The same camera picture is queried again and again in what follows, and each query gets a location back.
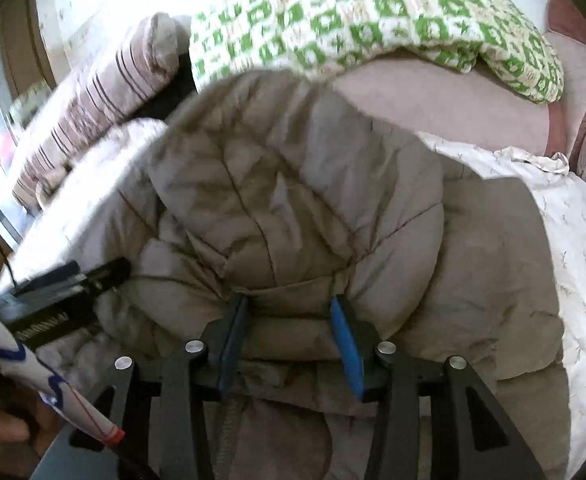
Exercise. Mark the white printed stick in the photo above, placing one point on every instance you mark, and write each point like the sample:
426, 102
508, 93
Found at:
33, 365

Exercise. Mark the green checkered pillow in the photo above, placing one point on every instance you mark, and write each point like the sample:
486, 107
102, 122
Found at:
373, 15

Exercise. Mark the white leaf-print bedsheet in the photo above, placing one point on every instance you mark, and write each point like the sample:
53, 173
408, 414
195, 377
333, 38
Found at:
583, 260

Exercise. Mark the pink sofa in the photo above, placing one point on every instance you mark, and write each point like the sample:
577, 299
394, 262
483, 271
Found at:
423, 90

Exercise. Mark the olive quilted jacket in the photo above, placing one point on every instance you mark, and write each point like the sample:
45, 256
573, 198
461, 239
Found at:
298, 185

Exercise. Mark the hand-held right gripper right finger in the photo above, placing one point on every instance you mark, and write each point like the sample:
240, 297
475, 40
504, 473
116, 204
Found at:
348, 350

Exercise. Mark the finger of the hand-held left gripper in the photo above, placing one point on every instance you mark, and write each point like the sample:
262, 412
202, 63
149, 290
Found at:
103, 275

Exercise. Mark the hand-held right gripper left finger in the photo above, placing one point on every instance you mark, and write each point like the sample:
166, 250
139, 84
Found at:
230, 350

